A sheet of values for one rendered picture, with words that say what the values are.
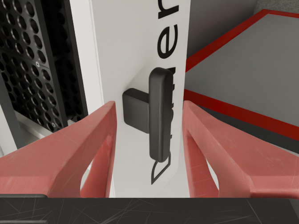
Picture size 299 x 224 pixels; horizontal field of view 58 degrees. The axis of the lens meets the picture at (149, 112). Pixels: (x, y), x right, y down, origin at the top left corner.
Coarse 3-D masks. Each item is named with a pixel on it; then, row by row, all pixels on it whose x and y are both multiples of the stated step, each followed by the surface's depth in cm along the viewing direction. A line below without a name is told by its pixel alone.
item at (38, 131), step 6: (18, 114) 39; (18, 120) 38; (24, 120) 38; (30, 120) 38; (24, 126) 37; (30, 126) 37; (36, 126) 37; (30, 132) 37; (36, 132) 36; (42, 132) 35; (48, 132) 35
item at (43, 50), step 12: (24, 0) 22; (36, 0) 22; (24, 12) 23; (36, 12) 22; (36, 36) 24; (36, 48) 25; (48, 48) 24; (48, 60) 25; (48, 72) 26; (48, 84) 27; (48, 96) 28; (60, 96) 27; (60, 108) 28; (60, 120) 29
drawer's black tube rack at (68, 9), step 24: (0, 0) 25; (48, 0) 26; (0, 24) 27; (24, 24) 25; (48, 24) 27; (72, 24) 25; (0, 48) 29; (24, 48) 26; (72, 48) 26; (24, 72) 29; (72, 72) 28; (24, 96) 32; (72, 96) 31; (48, 120) 31; (72, 120) 33
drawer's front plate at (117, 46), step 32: (96, 0) 14; (128, 0) 16; (96, 32) 15; (128, 32) 17; (160, 32) 20; (96, 64) 16; (128, 64) 18; (160, 64) 22; (96, 96) 18; (128, 128) 21; (128, 160) 23; (128, 192) 25
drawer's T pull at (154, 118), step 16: (160, 80) 16; (128, 96) 18; (144, 96) 18; (160, 96) 16; (128, 112) 19; (144, 112) 18; (160, 112) 17; (144, 128) 19; (160, 128) 18; (160, 144) 19; (160, 160) 20
